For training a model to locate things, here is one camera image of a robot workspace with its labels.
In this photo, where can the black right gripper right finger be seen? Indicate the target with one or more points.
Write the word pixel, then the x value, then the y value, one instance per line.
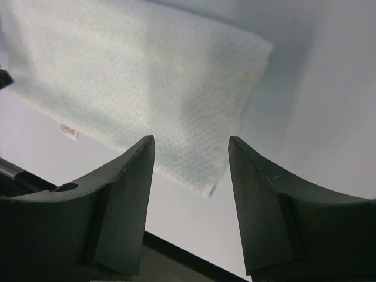
pixel 294 230

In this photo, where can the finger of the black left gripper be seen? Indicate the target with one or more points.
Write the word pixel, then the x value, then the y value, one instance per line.
pixel 5 79

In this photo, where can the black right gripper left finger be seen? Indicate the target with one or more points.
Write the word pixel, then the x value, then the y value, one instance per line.
pixel 89 229

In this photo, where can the light blue towel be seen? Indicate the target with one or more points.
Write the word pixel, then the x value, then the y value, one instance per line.
pixel 120 70

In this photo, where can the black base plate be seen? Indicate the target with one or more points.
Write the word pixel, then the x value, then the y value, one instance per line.
pixel 160 260

